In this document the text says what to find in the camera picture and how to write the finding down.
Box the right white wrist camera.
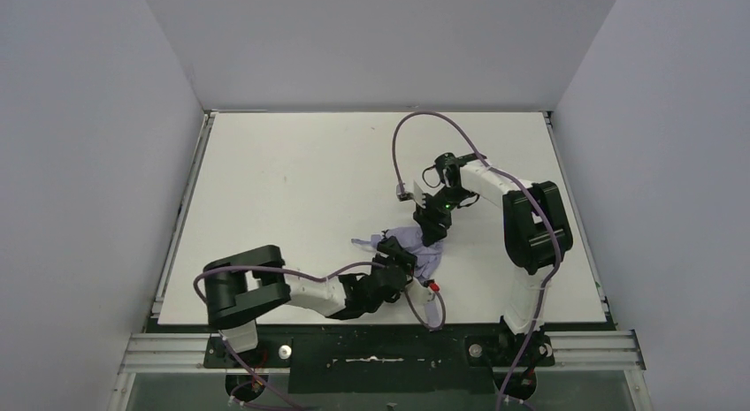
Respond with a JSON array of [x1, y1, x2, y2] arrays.
[[396, 181, 428, 209]]

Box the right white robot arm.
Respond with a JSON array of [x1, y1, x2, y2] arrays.
[[400, 153, 573, 334]]

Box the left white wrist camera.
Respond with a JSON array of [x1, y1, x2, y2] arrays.
[[405, 278, 437, 306]]

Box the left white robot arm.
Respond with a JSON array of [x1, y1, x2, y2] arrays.
[[193, 238, 417, 353]]

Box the lavender folding umbrella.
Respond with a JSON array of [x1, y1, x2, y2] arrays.
[[350, 225, 446, 331]]

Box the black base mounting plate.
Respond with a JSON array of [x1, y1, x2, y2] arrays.
[[202, 323, 555, 396]]

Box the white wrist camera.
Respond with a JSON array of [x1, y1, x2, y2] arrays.
[[396, 181, 428, 209], [405, 278, 437, 306]]

